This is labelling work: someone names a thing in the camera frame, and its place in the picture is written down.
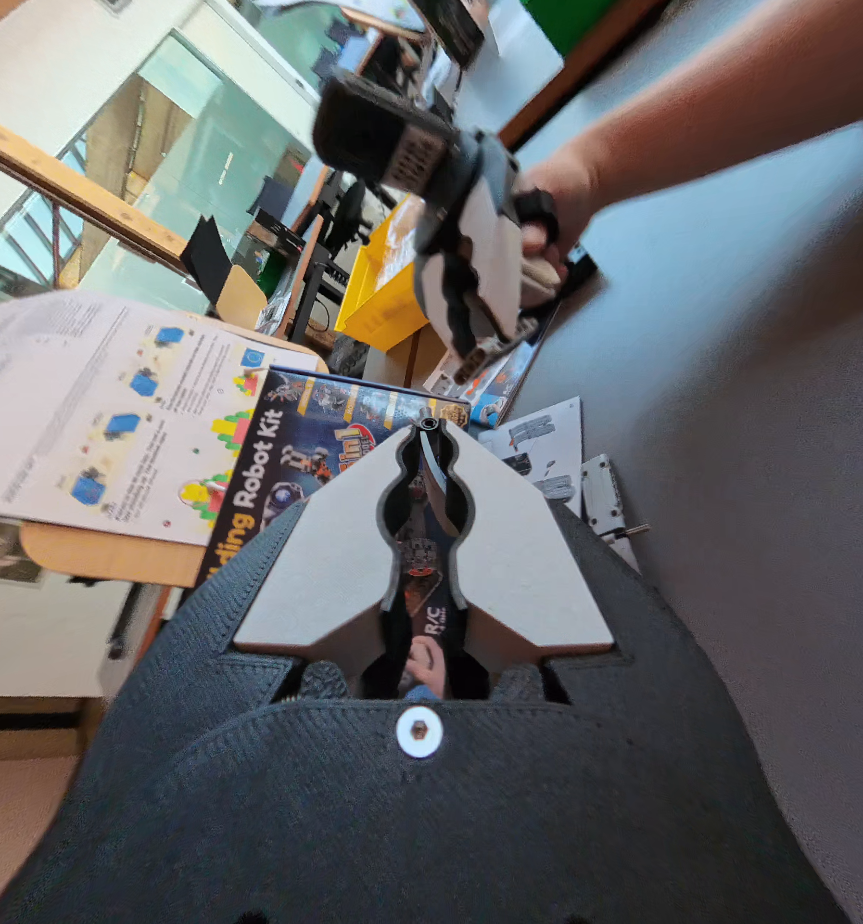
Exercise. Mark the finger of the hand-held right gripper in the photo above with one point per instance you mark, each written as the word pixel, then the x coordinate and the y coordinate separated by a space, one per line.
pixel 493 274
pixel 442 289

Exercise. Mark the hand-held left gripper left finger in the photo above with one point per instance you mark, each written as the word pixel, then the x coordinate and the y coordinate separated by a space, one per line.
pixel 309 577

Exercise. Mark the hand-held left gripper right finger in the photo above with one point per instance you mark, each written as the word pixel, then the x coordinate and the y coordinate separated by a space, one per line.
pixel 532 577

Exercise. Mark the small grey connector piece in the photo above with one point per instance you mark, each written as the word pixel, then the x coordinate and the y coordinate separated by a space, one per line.
pixel 475 361

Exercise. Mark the grey hinged panel assembly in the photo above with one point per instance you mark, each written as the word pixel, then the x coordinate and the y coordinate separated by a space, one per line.
pixel 601 498

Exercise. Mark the person's right forearm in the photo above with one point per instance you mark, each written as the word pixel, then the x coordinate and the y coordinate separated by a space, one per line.
pixel 727 108

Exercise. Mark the grey desk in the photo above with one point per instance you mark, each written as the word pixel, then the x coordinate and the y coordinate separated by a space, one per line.
pixel 727 505

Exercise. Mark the person's right hand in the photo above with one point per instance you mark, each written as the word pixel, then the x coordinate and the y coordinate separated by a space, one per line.
pixel 576 202

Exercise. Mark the yellow plastic bin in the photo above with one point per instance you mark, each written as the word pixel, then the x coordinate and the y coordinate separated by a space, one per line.
pixel 381 289

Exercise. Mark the black office chair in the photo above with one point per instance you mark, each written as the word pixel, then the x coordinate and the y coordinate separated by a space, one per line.
pixel 348 216

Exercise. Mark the open instruction booklet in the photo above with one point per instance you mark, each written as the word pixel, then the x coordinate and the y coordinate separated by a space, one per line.
pixel 540 447

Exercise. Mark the blue leaflet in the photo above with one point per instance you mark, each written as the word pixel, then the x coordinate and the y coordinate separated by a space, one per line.
pixel 496 408

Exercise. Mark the blue robot kit box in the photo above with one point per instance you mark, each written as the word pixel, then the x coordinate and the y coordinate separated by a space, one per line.
pixel 294 433

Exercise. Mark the beige cardboard sheet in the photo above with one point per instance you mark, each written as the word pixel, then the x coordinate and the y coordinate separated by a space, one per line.
pixel 242 299

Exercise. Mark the green storage bin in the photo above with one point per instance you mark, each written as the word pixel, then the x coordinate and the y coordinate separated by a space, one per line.
pixel 568 25

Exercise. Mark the black flat panel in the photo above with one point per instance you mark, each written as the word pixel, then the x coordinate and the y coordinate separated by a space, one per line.
pixel 206 260

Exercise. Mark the white printed instruction sheet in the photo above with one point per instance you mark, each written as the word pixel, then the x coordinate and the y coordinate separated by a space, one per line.
pixel 78 397

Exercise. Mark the grey concentric pattern card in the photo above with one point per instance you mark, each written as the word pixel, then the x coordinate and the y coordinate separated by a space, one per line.
pixel 2 548

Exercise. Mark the wooden beam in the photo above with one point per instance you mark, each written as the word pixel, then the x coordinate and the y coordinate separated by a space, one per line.
pixel 78 188

